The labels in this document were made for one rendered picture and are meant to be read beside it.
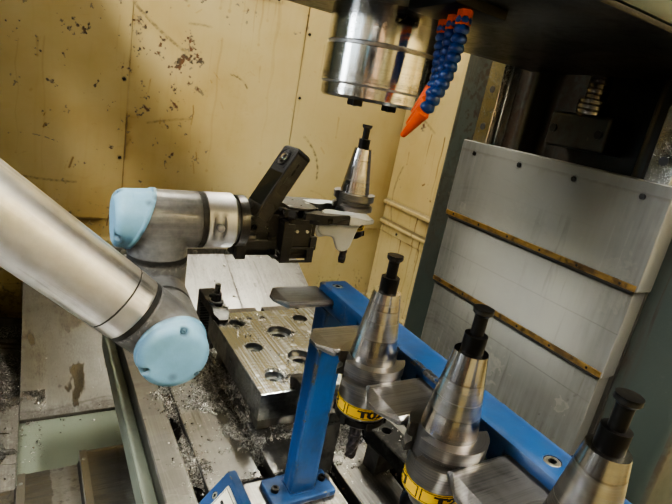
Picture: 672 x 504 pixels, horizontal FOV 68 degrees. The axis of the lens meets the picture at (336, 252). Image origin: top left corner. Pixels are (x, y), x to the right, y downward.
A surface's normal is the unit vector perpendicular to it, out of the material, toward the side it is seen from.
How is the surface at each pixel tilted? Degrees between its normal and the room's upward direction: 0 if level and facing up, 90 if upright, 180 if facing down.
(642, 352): 90
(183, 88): 90
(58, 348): 24
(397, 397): 0
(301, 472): 90
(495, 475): 0
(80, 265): 72
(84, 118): 90
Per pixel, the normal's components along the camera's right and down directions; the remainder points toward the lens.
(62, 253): 0.68, 0.02
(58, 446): 0.18, -0.94
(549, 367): -0.86, -0.02
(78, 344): 0.36, -0.72
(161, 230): 0.48, 0.35
